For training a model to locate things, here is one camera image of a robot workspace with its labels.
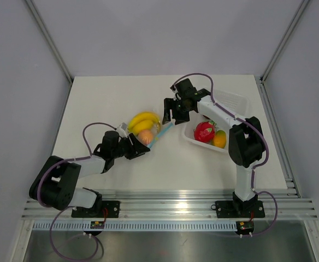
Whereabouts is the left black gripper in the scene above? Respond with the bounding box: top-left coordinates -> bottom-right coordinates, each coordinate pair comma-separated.
111,133 -> 150,160

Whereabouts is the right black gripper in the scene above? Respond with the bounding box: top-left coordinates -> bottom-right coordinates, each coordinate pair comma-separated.
163,98 -> 191,125

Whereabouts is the orange peach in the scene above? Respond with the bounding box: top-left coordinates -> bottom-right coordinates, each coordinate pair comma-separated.
138,129 -> 154,146

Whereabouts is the clear zip top bag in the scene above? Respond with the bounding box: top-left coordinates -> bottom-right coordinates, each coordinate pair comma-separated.
127,111 -> 174,148

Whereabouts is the yellow banana bunch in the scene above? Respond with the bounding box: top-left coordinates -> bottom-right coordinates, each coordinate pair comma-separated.
128,111 -> 160,135

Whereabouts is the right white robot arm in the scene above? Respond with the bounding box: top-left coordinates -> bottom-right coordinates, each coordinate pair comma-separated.
162,87 -> 267,218

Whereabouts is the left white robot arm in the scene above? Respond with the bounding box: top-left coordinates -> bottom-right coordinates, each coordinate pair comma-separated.
29,130 -> 150,218

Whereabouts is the red dragon fruit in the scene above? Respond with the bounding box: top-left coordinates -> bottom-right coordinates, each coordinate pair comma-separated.
194,121 -> 215,143

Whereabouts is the orange green mango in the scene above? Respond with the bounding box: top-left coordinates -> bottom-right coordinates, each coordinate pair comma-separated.
211,129 -> 227,148

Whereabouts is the white plastic basket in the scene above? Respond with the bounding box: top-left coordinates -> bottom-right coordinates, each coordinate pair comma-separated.
181,90 -> 250,153

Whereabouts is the left small circuit board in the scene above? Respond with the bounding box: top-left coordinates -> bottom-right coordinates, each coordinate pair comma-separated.
90,221 -> 105,230

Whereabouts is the small circuit board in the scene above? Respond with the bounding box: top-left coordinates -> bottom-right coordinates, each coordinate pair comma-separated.
90,221 -> 105,230
236,221 -> 255,234

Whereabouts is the right small circuit board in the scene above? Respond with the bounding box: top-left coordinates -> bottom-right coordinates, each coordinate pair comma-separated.
236,221 -> 255,234

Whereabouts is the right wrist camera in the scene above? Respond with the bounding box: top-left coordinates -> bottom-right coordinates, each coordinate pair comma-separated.
170,78 -> 197,97

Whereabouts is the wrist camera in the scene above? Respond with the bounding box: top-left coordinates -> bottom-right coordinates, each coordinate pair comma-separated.
116,123 -> 129,138
170,78 -> 197,97

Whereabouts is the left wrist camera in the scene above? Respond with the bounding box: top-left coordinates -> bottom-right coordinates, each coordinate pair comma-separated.
116,123 -> 129,138

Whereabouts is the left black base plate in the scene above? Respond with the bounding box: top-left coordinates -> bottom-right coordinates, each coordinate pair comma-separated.
71,200 -> 120,218

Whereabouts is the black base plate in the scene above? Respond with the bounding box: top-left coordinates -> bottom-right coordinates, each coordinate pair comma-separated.
71,200 -> 120,218
210,200 -> 265,218

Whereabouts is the right aluminium corner post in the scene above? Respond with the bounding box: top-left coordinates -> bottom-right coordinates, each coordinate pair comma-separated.
260,0 -> 312,84

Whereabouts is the aluminium corner post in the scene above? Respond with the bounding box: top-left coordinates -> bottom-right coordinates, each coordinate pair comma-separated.
260,0 -> 312,84
23,0 -> 74,86

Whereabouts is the white slotted cable duct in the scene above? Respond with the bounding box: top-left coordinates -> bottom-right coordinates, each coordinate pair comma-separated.
32,220 -> 237,232

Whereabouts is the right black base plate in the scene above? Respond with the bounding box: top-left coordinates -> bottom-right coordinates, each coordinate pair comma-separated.
210,200 -> 265,218

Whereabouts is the aluminium rail beam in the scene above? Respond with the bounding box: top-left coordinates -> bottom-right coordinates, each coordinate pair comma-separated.
21,190 -> 318,221

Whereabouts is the left aluminium corner post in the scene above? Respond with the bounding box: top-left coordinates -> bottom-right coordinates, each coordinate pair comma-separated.
23,0 -> 74,86

